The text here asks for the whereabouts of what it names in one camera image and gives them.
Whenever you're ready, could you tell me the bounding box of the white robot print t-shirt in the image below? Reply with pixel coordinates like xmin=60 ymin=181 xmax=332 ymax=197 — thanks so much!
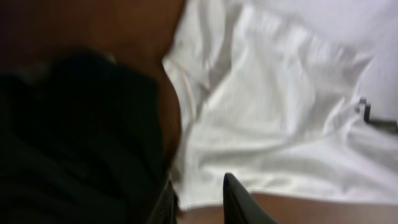
xmin=163 ymin=0 xmax=397 ymax=209

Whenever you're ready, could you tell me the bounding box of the folded black garment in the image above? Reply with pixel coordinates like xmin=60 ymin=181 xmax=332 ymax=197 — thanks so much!
xmin=1 ymin=52 xmax=169 ymax=223

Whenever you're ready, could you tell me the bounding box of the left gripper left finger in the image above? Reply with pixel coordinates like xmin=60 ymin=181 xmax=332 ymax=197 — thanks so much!
xmin=146 ymin=179 xmax=179 ymax=224

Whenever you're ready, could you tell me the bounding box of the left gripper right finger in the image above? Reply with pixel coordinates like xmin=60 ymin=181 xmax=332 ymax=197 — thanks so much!
xmin=223 ymin=173 xmax=277 ymax=224

